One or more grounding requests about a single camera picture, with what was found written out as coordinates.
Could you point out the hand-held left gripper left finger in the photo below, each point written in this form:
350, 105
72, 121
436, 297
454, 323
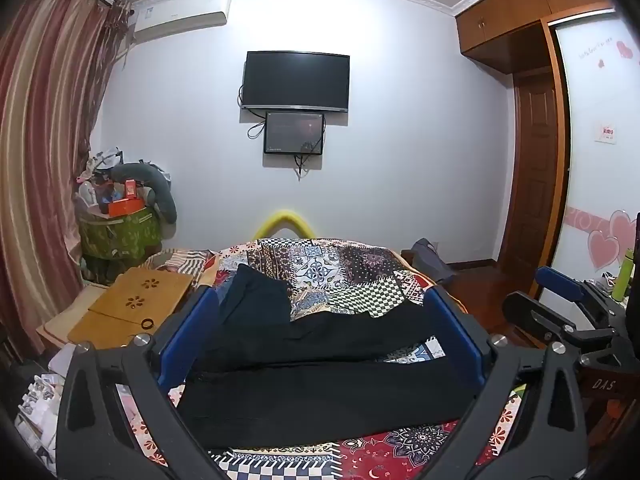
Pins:
187, 340

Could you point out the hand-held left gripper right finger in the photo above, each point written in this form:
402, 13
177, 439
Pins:
457, 335

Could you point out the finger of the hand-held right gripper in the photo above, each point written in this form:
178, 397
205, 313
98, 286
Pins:
530, 317
560, 282

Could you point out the black pants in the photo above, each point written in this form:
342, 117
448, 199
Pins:
320, 390

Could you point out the green bottle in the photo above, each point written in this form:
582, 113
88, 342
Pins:
622, 275

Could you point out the wooden lap desk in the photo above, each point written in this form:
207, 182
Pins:
125, 305

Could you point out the blue-grey bag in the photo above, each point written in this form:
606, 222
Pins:
430, 260

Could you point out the white wardrobe door with hearts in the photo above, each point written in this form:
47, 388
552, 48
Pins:
595, 185

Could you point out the patchwork printed blanket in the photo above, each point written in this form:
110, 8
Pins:
370, 270

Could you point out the wooden door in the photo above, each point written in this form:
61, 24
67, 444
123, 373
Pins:
535, 170

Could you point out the green patterned basket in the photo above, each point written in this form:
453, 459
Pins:
120, 240

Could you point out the orange box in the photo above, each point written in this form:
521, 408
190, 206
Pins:
125, 207

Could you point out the grey tube pillow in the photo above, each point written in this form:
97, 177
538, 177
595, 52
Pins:
160, 187

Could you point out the pile of white boxes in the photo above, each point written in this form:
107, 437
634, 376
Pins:
42, 405

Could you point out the striped red curtain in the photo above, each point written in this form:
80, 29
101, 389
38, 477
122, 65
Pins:
45, 110

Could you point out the wooden overhead cabinet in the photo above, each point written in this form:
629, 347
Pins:
505, 15

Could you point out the white air conditioner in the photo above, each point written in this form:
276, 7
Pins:
180, 15

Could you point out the white wall sign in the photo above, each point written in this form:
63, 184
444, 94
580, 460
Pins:
606, 132

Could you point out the small wall monitor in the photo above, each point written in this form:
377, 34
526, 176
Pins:
292, 132

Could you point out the black wall television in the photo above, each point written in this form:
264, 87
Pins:
295, 80

